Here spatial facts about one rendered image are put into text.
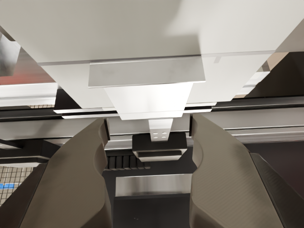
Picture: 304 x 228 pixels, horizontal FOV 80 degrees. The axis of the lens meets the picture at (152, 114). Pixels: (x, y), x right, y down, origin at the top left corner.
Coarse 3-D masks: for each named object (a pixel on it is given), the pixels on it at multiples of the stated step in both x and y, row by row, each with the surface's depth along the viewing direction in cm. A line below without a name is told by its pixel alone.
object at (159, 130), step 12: (156, 120) 26; (168, 120) 26; (156, 132) 32; (168, 132) 32; (132, 144) 40; (144, 144) 40; (156, 144) 40; (168, 144) 40; (180, 144) 40; (144, 156) 40; (156, 156) 40; (168, 156) 40; (180, 156) 40
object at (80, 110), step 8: (56, 96) 23; (64, 96) 23; (56, 104) 23; (64, 104) 23; (72, 104) 23; (56, 112) 23; (64, 112) 23; (72, 112) 23; (80, 112) 25; (88, 112) 24; (96, 112) 24; (104, 112) 24; (112, 112) 24; (184, 112) 25
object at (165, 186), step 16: (128, 176) 21; (144, 176) 21; (160, 176) 21; (176, 176) 21; (128, 192) 20; (144, 192) 20; (160, 192) 20; (176, 192) 20; (128, 208) 19; (144, 208) 19; (160, 208) 19; (176, 208) 19; (128, 224) 18; (144, 224) 18; (160, 224) 18; (176, 224) 18
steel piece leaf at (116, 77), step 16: (96, 64) 14; (112, 64) 14; (128, 64) 14; (144, 64) 14; (160, 64) 14; (176, 64) 14; (192, 64) 14; (96, 80) 13; (112, 80) 13; (128, 80) 13; (144, 80) 13; (160, 80) 13; (176, 80) 13; (192, 80) 13; (112, 96) 19; (128, 96) 19; (144, 96) 19; (160, 96) 20; (176, 96) 20; (128, 112) 23
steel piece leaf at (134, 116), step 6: (120, 114) 24; (126, 114) 24; (132, 114) 24; (138, 114) 24; (144, 114) 24; (150, 114) 25; (156, 114) 25; (162, 114) 25; (168, 114) 25; (174, 114) 25; (180, 114) 25
